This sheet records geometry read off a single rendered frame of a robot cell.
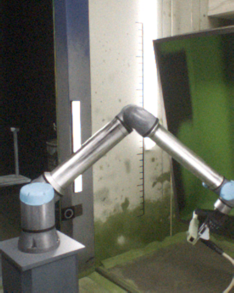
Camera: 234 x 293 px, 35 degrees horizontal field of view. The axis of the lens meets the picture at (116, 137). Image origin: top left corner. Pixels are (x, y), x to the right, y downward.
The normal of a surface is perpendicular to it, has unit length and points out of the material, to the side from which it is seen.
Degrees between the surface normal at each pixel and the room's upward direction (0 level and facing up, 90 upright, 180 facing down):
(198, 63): 102
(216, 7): 90
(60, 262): 90
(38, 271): 90
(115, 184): 90
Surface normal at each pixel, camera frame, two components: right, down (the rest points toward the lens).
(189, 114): 0.65, 0.09
